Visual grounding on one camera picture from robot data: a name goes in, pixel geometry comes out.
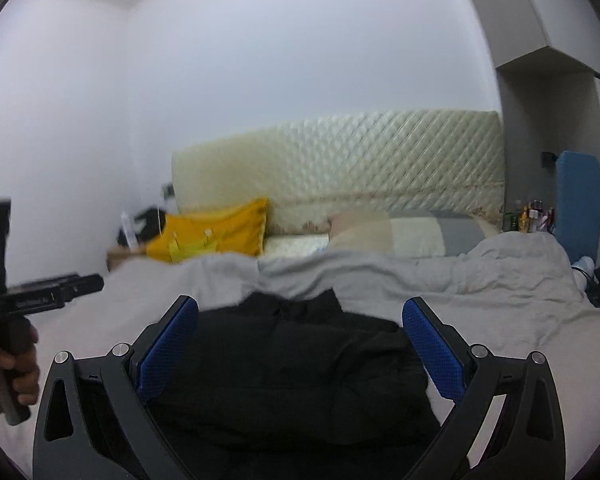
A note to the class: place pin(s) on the wooden nightstand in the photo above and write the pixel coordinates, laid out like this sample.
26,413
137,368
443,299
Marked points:
118,255

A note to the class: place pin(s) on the grey beige patchwork pillow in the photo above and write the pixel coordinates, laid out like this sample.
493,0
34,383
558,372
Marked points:
408,233

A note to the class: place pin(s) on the yellow crown pillow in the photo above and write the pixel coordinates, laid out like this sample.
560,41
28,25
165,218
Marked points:
239,229

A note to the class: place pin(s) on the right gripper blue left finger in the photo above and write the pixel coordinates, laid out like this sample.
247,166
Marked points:
93,422

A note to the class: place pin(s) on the white grey wardrobe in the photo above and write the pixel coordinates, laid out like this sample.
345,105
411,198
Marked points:
546,57

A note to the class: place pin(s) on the black bag on nightstand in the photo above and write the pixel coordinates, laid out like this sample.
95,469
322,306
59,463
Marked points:
148,224

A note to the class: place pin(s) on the blue chair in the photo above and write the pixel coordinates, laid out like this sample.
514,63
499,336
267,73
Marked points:
578,204

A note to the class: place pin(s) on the wall socket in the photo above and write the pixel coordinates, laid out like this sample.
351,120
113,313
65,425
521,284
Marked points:
168,190

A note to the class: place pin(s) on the bottles on side shelf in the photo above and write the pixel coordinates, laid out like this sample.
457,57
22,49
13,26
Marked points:
530,217

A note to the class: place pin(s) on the grey bed duvet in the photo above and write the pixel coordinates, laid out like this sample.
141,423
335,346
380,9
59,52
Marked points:
514,293

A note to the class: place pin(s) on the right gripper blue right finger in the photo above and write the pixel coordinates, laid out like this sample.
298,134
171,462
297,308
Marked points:
506,421

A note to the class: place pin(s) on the person's left hand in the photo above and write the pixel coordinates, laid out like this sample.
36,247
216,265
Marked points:
27,383

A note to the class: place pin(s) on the black puffer jacket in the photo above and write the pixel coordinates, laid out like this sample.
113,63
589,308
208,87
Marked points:
273,388

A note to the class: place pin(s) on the cream quilted headboard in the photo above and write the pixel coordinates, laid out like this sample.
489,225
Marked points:
449,160

